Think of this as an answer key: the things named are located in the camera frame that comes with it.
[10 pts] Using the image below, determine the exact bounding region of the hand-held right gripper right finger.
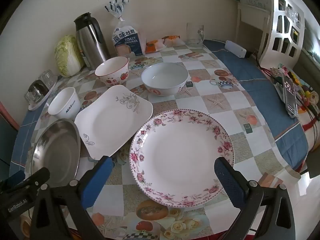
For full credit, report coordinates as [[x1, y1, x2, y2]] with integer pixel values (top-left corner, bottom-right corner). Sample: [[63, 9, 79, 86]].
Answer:
[[214, 156, 297, 240]]

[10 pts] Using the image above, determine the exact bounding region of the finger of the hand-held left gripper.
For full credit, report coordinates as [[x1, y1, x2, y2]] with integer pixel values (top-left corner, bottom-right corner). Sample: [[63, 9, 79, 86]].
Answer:
[[0, 171, 26, 188], [0, 167, 50, 201]]

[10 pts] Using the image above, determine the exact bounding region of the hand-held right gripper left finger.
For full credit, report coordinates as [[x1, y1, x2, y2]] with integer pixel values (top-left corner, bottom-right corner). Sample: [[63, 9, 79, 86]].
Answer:
[[30, 156, 115, 240]]

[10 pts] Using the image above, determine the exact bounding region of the stainless steel plate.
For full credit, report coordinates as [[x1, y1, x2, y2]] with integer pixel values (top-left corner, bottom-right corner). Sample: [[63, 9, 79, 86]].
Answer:
[[24, 119, 81, 188]]

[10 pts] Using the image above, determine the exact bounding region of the square white plate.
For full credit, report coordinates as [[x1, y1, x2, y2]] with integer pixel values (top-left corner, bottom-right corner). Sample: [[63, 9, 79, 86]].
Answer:
[[74, 85, 154, 160]]

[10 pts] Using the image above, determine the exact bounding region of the round pink floral plate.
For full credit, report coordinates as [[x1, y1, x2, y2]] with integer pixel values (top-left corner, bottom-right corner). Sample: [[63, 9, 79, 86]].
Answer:
[[129, 109, 235, 208]]

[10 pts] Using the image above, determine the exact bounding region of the large white bowl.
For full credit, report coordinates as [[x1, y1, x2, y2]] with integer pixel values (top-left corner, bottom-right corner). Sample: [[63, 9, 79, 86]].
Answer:
[[141, 63, 189, 97]]

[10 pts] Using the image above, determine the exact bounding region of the white tray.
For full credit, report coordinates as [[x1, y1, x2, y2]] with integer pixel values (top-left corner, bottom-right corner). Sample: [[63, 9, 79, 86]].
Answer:
[[27, 80, 58, 111]]

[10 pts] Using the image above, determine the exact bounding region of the clear drinking glass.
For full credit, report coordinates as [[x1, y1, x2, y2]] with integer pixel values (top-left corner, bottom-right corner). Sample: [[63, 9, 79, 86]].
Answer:
[[46, 70, 58, 89], [39, 72, 50, 87], [24, 91, 38, 107]]

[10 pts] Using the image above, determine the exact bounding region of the small white bowl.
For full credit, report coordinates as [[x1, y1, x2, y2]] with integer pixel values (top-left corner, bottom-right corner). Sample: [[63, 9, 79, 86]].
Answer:
[[47, 87, 81, 120]]

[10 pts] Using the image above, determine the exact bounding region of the strawberry print bowl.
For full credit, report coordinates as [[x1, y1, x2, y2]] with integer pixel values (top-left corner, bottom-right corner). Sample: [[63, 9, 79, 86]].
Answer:
[[95, 56, 130, 87]]

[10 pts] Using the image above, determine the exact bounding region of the napa cabbage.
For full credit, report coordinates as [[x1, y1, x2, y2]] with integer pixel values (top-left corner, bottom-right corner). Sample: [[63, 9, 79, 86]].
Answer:
[[54, 35, 85, 77]]

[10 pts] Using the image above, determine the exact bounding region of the white power strip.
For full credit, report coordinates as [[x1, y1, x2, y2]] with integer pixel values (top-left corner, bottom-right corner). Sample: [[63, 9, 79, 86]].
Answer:
[[225, 40, 248, 58]]

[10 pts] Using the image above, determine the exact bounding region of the stainless steel thermos jug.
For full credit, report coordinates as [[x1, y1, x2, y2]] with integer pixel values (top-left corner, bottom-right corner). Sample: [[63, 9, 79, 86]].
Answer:
[[74, 12, 111, 71]]

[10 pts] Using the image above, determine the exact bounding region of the sliced bread bag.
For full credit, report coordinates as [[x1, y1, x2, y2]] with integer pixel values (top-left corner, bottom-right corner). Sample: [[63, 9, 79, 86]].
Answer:
[[104, 0, 143, 57]]

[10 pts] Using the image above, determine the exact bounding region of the orange snack packet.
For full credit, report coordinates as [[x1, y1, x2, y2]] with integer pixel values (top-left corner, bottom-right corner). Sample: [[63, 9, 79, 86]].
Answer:
[[145, 39, 166, 53], [162, 35, 187, 47]]

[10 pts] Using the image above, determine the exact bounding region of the clear glass mug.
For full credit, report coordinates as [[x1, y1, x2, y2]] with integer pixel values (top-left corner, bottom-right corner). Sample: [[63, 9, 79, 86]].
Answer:
[[186, 22, 205, 48]]

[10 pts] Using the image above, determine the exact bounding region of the white cutout chair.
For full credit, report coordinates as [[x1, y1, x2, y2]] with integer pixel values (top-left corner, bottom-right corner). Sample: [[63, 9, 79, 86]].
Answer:
[[259, 0, 307, 67]]

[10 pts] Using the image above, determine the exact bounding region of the white wooden stand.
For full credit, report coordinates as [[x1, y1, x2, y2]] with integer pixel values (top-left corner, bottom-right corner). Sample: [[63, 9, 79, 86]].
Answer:
[[235, 1, 269, 53]]

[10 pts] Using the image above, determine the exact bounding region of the black power cable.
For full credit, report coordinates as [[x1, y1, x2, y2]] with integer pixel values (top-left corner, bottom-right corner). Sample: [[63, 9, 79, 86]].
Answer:
[[246, 51, 275, 80]]

